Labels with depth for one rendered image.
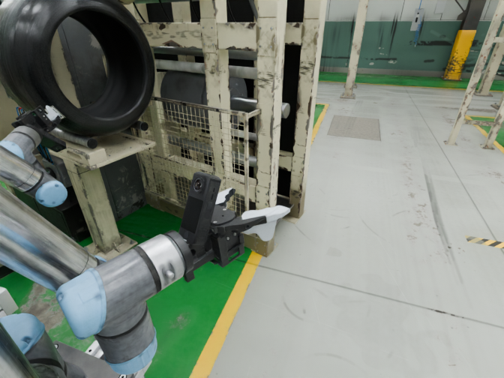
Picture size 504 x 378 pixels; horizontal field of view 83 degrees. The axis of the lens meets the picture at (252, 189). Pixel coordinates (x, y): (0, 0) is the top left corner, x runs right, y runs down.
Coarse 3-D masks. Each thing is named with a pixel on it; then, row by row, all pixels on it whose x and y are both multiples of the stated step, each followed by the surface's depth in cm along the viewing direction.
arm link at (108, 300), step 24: (120, 264) 38; (144, 264) 38; (72, 288) 34; (96, 288) 35; (120, 288) 36; (144, 288) 38; (72, 312) 33; (96, 312) 34; (120, 312) 36; (144, 312) 41
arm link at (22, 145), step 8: (8, 136) 84; (16, 136) 85; (24, 136) 86; (0, 144) 80; (8, 144) 81; (16, 144) 83; (24, 144) 85; (32, 144) 88; (16, 152) 81; (24, 152) 84; (32, 160) 87
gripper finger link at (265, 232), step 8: (264, 208) 49; (272, 208) 49; (280, 208) 49; (288, 208) 50; (248, 216) 48; (256, 216) 47; (272, 216) 48; (280, 216) 49; (264, 224) 49; (272, 224) 49; (248, 232) 49; (256, 232) 49; (264, 232) 50; (272, 232) 50; (264, 240) 50
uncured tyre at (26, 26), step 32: (32, 0) 96; (64, 0) 101; (96, 0) 109; (0, 32) 100; (32, 32) 96; (96, 32) 139; (128, 32) 125; (0, 64) 104; (32, 64) 99; (128, 64) 151; (32, 96) 104; (64, 96) 109; (128, 96) 153; (64, 128) 118; (96, 128) 123
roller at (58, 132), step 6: (54, 132) 135; (60, 132) 132; (66, 132) 131; (66, 138) 130; (72, 138) 128; (78, 138) 125; (84, 138) 124; (90, 138) 123; (84, 144) 124; (90, 144) 123; (96, 144) 125
